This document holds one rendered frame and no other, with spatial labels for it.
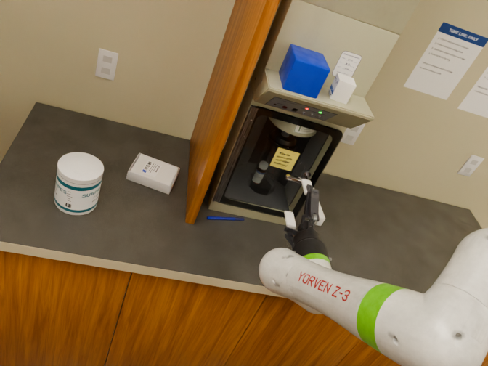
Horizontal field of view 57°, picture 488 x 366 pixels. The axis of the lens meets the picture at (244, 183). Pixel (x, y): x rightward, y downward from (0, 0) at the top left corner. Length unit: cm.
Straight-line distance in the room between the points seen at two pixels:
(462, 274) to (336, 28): 76
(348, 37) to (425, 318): 82
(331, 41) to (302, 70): 15
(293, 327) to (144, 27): 121
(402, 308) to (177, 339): 113
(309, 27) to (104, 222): 84
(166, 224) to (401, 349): 95
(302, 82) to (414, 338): 73
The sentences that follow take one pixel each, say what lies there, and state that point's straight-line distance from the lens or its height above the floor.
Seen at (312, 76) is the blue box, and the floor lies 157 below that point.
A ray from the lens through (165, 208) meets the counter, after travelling 156.
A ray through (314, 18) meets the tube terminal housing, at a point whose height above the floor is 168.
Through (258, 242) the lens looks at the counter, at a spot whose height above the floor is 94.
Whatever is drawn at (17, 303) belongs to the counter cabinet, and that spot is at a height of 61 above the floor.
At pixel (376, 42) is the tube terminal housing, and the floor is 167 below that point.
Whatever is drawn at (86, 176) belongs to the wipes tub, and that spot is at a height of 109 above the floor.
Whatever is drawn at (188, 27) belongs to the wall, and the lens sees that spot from 172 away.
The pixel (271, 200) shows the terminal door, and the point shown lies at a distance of 157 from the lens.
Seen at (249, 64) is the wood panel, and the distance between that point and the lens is 120.
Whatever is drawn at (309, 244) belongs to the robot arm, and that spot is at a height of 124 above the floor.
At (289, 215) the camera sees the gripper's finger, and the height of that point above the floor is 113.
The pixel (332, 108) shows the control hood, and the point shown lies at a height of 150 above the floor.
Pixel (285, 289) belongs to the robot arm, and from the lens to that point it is 100.
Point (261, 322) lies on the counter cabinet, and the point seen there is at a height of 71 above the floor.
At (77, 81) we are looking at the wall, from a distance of 188.
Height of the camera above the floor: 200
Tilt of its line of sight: 36 degrees down
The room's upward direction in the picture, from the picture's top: 24 degrees clockwise
